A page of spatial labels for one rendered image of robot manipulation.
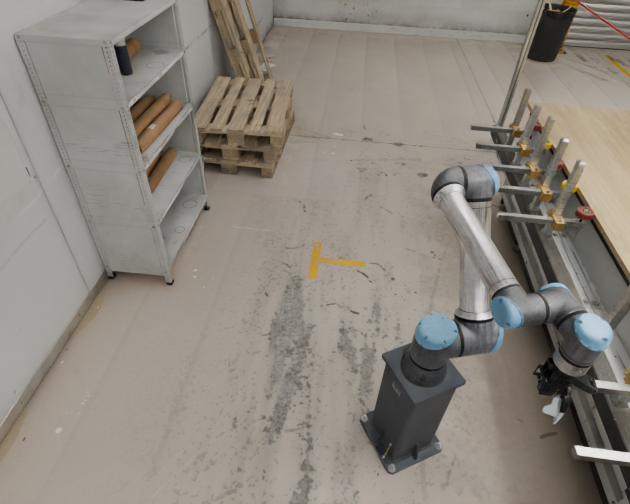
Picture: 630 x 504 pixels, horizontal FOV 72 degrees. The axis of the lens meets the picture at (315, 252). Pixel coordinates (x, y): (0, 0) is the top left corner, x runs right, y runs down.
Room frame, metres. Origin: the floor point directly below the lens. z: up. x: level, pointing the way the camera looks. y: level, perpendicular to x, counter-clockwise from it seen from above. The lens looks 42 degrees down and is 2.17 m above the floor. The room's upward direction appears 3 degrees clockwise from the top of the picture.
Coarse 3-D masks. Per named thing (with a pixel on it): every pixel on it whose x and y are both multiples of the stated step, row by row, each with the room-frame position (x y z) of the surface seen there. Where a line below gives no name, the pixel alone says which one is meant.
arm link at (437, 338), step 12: (420, 324) 1.09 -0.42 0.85; (432, 324) 1.08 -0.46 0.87; (444, 324) 1.08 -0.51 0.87; (456, 324) 1.10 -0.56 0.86; (420, 336) 1.04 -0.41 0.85; (432, 336) 1.02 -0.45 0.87; (444, 336) 1.02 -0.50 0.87; (456, 336) 1.03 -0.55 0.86; (420, 348) 1.02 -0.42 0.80; (432, 348) 1.00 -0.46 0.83; (444, 348) 1.00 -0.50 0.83; (456, 348) 1.01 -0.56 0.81; (420, 360) 1.01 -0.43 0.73; (432, 360) 0.99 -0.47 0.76; (444, 360) 1.01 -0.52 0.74
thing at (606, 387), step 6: (600, 384) 0.86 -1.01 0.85; (606, 384) 0.86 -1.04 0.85; (612, 384) 0.86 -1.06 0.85; (618, 384) 0.86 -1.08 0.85; (624, 384) 0.86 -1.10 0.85; (582, 390) 0.85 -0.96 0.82; (600, 390) 0.85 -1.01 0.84; (606, 390) 0.84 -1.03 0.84; (612, 390) 0.84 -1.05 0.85; (618, 390) 0.84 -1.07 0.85; (624, 390) 0.84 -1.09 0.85
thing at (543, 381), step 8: (552, 360) 0.75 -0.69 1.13; (536, 368) 0.77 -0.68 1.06; (544, 368) 0.75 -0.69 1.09; (552, 368) 0.72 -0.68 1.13; (544, 376) 0.73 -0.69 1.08; (552, 376) 0.72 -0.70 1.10; (560, 376) 0.72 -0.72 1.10; (568, 376) 0.70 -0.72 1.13; (544, 384) 0.71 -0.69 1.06; (552, 384) 0.71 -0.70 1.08; (560, 384) 0.71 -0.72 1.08; (568, 384) 0.71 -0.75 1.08; (544, 392) 0.71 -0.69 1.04; (552, 392) 0.71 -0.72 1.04; (560, 392) 0.70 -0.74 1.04
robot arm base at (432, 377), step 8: (408, 352) 1.08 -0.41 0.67; (408, 360) 1.05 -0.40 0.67; (408, 368) 1.03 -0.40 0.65; (416, 368) 1.01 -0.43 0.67; (424, 368) 1.00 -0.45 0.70; (440, 368) 1.00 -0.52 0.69; (408, 376) 1.01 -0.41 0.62; (416, 376) 0.99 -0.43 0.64; (424, 376) 0.99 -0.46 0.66; (432, 376) 0.99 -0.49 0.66; (440, 376) 1.00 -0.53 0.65; (416, 384) 0.98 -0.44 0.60; (424, 384) 0.97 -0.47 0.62; (432, 384) 0.97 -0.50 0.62
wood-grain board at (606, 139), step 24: (576, 120) 2.93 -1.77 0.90; (600, 120) 2.95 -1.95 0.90; (624, 120) 2.97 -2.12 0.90; (552, 144) 2.56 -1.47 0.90; (576, 144) 2.57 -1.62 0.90; (600, 144) 2.59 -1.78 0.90; (624, 144) 2.60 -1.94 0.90; (600, 168) 2.28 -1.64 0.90; (624, 168) 2.29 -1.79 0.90; (600, 192) 2.02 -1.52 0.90; (624, 192) 2.03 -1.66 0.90; (600, 216) 1.80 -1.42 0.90; (624, 216) 1.81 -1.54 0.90; (624, 240) 1.61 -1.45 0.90; (624, 264) 1.45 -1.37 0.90
